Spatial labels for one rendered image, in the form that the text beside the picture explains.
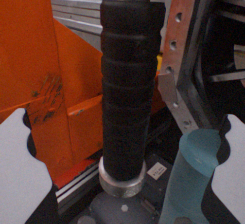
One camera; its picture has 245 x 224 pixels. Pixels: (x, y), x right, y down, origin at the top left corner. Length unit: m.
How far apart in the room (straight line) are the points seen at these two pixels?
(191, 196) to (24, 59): 0.30
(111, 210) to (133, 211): 0.06
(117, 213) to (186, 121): 0.31
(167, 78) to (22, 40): 0.25
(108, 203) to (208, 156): 0.38
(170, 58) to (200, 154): 0.18
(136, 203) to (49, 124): 0.33
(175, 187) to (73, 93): 0.27
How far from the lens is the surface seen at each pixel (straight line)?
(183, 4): 0.32
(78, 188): 0.77
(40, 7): 0.31
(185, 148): 0.24
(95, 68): 0.41
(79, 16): 0.92
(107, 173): 0.17
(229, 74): 0.42
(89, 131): 0.45
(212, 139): 0.27
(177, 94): 0.35
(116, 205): 0.56
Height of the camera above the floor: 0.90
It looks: 31 degrees down
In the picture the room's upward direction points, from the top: 3 degrees clockwise
